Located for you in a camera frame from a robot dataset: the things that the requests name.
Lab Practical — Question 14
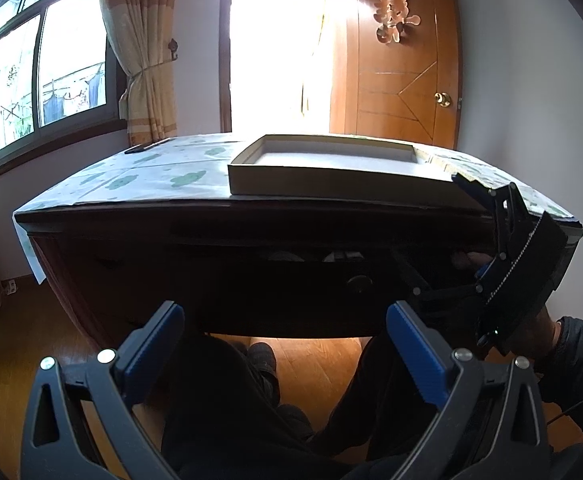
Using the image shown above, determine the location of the right forearm dark sleeve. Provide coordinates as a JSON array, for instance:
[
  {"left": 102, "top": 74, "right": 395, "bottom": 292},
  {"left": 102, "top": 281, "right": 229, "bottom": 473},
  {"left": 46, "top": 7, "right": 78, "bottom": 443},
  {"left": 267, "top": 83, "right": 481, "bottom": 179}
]
[{"left": 535, "top": 316, "right": 583, "bottom": 408}]

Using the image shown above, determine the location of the person's right hand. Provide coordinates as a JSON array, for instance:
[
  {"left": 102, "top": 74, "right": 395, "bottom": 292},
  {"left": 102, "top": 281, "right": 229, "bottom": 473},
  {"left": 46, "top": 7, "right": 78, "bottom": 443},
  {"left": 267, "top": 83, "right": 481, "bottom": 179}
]
[{"left": 512, "top": 307, "right": 563, "bottom": 361}]

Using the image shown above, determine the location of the shallow beige cardboard tray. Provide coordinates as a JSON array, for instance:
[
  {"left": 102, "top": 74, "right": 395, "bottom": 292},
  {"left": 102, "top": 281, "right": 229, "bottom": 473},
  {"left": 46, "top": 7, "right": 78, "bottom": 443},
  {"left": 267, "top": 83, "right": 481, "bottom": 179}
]
[{"left": 228, "top": 134, "right": 483, "bottom": 211}]

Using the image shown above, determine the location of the brass door knob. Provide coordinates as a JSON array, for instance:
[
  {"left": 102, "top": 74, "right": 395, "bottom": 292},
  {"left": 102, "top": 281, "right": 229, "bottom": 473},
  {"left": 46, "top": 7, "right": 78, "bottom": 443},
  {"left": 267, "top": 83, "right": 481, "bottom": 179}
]
[{"left": 435, "top": 92, "right": 452, "bottom": 107}]

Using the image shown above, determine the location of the orange wooden door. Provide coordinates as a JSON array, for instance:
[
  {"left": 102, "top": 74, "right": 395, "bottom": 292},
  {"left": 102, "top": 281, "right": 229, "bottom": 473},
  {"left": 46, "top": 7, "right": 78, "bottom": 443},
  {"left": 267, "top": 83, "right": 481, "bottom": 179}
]
[{"left": 331, "top": 0, "right": 462, "bottom": 148}]

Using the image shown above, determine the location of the dark wooden dresser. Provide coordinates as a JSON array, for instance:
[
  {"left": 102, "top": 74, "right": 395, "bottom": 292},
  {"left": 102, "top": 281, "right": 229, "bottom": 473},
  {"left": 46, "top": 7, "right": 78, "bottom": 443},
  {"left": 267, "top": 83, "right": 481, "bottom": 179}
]
[{"left": 12, "top": 198, "right": 583, "bottom": 346}]

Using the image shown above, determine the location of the gold double-happiness door ornament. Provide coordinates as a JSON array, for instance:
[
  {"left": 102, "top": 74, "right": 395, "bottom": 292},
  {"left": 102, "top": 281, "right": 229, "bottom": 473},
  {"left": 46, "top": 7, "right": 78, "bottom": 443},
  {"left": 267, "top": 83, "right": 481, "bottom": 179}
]
[{"left": 374, "top": 0, "right": 421, "bottom": 44}]

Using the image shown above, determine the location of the white cloth with green clouds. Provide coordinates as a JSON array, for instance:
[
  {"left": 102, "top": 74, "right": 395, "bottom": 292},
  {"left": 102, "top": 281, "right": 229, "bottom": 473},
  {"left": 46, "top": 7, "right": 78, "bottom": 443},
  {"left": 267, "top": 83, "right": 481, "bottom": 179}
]
[{"left": 12, "top": 131, "right": 578, "bottom": 221}]

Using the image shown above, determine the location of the black flat phone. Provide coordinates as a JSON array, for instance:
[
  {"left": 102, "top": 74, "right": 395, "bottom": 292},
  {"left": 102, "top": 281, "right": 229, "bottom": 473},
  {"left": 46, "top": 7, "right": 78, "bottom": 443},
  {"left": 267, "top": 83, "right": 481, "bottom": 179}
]
[{"left": 124, "top": 138, "right": 171, "bottom": 155}]

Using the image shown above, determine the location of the dark curtain tieback hook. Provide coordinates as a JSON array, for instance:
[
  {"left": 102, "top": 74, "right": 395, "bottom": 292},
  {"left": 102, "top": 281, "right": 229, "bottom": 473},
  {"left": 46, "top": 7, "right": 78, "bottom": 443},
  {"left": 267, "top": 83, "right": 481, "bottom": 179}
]
[{"left": 168, "top": 38, "right": 178, "bottom": 61}]

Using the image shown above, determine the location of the sliding glass window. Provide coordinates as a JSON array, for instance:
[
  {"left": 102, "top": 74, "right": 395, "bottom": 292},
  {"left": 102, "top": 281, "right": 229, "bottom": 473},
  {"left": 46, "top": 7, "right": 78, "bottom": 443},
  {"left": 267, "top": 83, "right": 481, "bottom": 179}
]
[{"left": 0, "top": 0, "right": 121, "bottom": 164}]

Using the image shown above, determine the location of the beige striped curtain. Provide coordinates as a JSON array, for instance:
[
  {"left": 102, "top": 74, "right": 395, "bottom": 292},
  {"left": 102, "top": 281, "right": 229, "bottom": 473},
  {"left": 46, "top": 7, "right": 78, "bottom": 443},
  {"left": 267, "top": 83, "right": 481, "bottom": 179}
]
[{"left": 99, "top": 0, "right": 176, "bottom": 145}]

